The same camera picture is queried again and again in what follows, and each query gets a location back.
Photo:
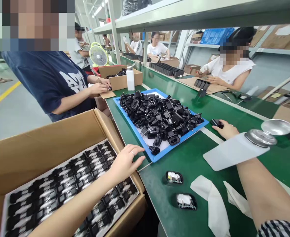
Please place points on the person's right hand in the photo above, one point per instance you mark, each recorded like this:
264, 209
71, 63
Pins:
228, 130

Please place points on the person's left hand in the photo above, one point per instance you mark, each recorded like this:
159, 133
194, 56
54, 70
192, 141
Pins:
121, 166

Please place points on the person's right fingers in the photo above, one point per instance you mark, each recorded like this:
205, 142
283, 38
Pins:
224, 123

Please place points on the black plug adapter part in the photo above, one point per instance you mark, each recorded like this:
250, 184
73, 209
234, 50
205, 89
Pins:
216, 122

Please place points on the white bottle with metal dish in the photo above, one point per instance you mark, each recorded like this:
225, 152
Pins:
236, 150

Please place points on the flat cardboard sheet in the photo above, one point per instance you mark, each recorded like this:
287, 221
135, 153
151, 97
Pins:
209, 90

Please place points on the cluster of black adapter blocks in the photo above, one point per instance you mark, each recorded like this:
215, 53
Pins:
202, 84

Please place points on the brown cardboard carton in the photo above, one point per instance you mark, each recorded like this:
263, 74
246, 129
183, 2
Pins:
192, 69

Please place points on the stack of cardboard cartons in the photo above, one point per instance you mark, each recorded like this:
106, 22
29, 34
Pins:
288, 103

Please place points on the pile of black plug shells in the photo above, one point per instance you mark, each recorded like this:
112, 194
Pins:
157, 116

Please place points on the open black adapter housing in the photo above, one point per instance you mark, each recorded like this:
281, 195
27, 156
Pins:
174, 178
186, 202

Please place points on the white wiping cloth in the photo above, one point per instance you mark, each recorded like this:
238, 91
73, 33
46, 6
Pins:
214, 205
237, 200

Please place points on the row of black adapter blocks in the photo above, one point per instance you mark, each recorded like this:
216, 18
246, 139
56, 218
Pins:
167, 69

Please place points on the blue plastic tray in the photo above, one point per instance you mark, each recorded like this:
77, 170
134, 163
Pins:
137, 128

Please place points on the storage rack with cartons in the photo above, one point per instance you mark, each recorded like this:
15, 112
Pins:
270, 39

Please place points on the white pump bottle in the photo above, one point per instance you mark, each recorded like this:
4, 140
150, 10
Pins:
130, 79

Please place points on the small open cardboard box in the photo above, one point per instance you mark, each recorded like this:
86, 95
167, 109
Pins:
120, 80

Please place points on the overhead metal shelf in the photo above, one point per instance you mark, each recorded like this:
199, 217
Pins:
184, 12

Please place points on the green desk fan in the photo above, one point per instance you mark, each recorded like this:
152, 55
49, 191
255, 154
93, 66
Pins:
97, 55

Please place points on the rows of black boxed adapters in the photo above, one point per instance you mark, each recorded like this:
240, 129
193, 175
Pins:
68, 177

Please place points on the large open cardboard box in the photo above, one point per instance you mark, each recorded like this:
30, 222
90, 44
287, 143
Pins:
48, 138

